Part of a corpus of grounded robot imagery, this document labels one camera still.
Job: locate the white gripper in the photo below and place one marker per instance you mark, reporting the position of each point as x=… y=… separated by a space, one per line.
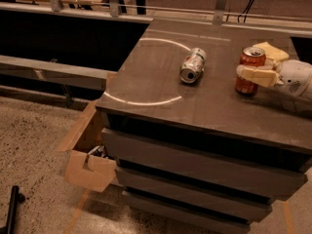
x=293 y=75

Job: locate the red coke can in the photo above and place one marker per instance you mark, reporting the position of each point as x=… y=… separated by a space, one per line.
x=254 y=57

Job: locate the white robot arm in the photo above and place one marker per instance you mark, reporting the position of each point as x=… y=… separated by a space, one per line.
x=289 y=77

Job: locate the green and white soda can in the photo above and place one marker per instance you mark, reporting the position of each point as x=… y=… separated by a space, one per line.
x=193 y=66

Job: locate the yellow sponge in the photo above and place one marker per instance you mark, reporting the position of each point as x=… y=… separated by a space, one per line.
x=272 y=52

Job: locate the grey metal railing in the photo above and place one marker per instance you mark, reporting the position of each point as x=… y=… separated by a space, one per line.
x=278 y=13

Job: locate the top grey drawer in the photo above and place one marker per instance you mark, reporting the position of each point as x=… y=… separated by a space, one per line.
x=203 y=170

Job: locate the grey drawer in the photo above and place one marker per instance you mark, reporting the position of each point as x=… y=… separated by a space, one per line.
x=181 y=214
x=203 y=170
x=182 y=194

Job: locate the grey drawer cabinet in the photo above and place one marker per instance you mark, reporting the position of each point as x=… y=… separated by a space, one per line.
x=148 y=99

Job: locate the middle grey drawer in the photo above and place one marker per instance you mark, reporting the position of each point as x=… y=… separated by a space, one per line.
x=182 y=194

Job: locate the bottom grey drawer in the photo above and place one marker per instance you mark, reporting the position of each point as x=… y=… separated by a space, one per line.
x=181 y=214

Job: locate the open cardboard box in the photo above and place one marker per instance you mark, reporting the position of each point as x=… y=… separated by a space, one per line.
x=84 y=168

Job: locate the black pole on floor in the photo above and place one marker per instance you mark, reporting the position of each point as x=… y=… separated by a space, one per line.
x=15 y=199

